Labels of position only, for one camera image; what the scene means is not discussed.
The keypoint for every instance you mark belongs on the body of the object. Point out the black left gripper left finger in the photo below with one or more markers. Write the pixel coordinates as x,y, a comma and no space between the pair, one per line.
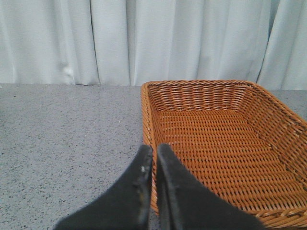
123,206

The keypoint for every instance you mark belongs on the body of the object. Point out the brown wicker basket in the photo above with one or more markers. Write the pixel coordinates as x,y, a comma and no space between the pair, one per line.
237,139

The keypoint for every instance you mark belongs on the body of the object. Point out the white curtain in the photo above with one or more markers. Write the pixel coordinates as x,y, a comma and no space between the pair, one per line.
130,42

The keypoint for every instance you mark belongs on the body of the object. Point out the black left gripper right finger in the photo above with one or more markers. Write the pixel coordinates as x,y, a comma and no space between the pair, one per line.
186,204

